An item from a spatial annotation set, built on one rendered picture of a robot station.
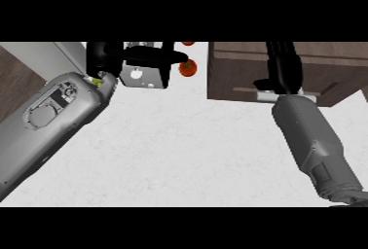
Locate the brown wooden panel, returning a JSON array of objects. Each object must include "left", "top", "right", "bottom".
[{"left": 0, "top": 46, "right": 50, "bottom": 125}]

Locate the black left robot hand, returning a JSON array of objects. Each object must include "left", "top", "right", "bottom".
[{"left": 84, "top": 42, "right": 189, "bottom": 83}]

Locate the brown wooden drawer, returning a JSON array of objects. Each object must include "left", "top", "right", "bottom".
[{"left": 205, "top": 42, "right": 368, "bottom": 108}]

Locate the pale grey appliance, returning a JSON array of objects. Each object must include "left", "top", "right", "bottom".
[{"left": 0, "top": 42, "right": 88, "bottom": 83}]

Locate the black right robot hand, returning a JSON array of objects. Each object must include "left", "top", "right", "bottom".
[{"left": 251, "top": 42, "right": 306, "bottom": 95}]

